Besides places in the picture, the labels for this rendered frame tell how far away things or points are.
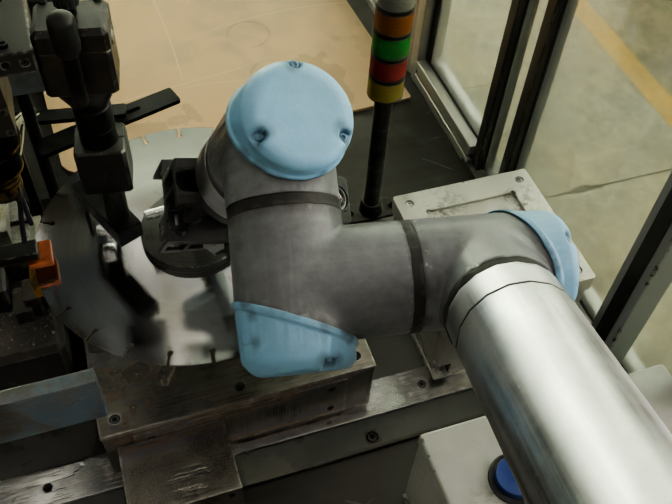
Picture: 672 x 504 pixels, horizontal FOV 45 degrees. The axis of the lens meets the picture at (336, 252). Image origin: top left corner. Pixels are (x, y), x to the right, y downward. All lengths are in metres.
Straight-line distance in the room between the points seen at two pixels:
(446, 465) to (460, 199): 0.34
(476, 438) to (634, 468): 0.46
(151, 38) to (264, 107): 0.99
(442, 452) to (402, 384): 0.21
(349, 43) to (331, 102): 0.95
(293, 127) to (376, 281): 0.11
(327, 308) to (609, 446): 0.19
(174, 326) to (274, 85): 0.37
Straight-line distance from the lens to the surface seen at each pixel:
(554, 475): 0.38
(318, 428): 0.96
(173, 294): 0.83
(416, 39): 1.36
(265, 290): 0.49
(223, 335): 0.79
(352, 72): 1.39
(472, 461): 0.81
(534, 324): 0.44
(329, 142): 0.49
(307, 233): 0.49
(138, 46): 1.45
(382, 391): 0.98
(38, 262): 0.86
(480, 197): 1.00
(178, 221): 0.68
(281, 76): 0.50
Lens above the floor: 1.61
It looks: 51 degrees down
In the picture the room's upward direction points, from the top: 4 degrees clockwise
